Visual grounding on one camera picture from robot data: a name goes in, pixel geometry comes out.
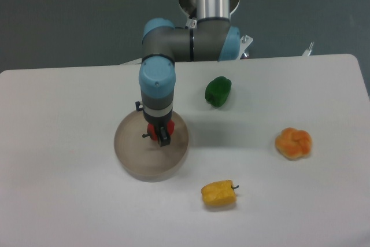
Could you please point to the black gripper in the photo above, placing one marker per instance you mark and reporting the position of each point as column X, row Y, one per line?
column 159, row 118

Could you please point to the red toy pepper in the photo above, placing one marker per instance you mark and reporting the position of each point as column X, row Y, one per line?
column 152, row 134

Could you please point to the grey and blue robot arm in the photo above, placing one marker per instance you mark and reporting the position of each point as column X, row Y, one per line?
column 163, row 44

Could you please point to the round beige plate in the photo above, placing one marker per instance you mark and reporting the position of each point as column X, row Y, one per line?
column 143, row 158

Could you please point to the green toy pepper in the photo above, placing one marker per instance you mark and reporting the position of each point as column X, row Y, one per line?
column 217, row 91

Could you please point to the yellow toy pepper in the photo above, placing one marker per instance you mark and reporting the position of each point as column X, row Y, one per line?
column 220, row 193

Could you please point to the knotted orange bread roll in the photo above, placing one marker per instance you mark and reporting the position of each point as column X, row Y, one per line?
column 294, row 144

